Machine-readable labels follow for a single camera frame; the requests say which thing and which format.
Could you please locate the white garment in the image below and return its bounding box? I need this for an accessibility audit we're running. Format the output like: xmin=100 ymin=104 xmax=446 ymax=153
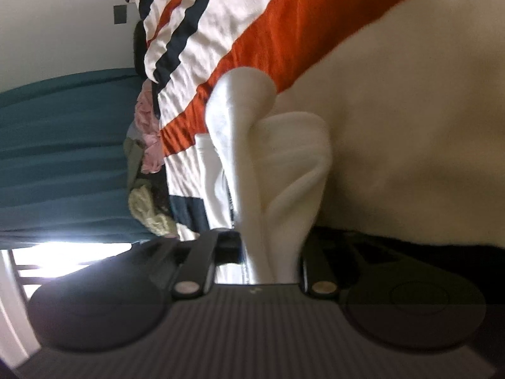
xmin=195 ymin=68 xmax=332 ymax=284

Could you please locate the dark clothes pile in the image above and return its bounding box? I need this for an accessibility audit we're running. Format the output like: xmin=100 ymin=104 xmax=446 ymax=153
xmin=123 ymin=122 xmax=172 ymax=216

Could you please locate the light green knitted cloth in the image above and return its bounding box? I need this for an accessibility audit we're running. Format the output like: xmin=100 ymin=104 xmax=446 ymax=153
xmin=128 ymin=185 xmax=178 ymax=237

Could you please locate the pink crumpled garment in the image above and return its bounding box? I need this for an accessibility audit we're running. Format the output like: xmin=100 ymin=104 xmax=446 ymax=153
xmin=134 ymin=80 xmax=163 ymax=174

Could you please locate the teal curtain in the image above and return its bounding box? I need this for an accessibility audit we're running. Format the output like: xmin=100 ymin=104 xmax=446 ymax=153
xmin=1 ymin=69 xmax=152 ymax=250

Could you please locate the striped white orange black blanket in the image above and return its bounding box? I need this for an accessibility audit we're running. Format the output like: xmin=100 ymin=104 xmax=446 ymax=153
xmin=134 ymin=0 xmax=504 ymax=245

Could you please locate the window with dark frame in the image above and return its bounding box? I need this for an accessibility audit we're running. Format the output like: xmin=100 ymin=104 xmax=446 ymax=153
xmin=1 ymin=241 xmax=133 ymax=303

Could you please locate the dark wall switch plate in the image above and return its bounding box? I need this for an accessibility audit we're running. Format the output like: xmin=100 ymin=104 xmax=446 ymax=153
xmin=113 ymin=4 xmax=128 ymax=25

